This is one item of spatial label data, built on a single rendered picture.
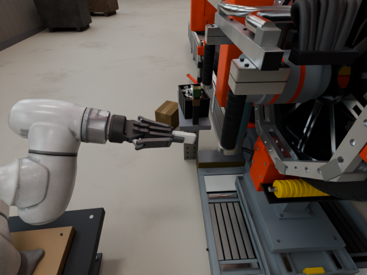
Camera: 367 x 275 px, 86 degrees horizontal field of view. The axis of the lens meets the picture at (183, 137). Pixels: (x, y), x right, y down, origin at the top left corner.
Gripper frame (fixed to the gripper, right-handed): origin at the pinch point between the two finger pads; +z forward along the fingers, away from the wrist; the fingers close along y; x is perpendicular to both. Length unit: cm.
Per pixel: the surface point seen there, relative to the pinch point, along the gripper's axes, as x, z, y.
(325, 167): -11.5, 26.4, -19.5
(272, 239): 37, 47, -13
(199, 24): -3, 53, 236
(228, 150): -8.0, 6.4, -13.4
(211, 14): -17, 64, 237
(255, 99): -15.8, 15.5, -0.3
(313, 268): 38, 60, -23
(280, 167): 1.4, 31.0, -6.9
